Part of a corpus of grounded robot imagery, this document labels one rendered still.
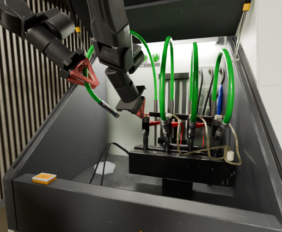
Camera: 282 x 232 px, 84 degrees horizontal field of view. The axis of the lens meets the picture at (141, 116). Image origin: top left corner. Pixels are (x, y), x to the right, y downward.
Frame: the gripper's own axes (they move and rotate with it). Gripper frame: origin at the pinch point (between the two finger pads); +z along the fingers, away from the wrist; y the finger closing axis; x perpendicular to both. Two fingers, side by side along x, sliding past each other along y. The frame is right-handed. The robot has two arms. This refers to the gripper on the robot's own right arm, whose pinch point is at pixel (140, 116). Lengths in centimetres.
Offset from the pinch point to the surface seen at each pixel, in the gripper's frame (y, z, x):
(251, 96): 11.9, 2.7, -31.9
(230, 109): -0.9, -5.2, -26.7
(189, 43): 44.5, -0.9, -8.2
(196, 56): 8.9, -14.2, -18.5
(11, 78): 42, 1, 178
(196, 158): -6.0, 12.3, -17.9
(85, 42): 150, 19, 165
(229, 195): -9.6, 29.8, -27.6
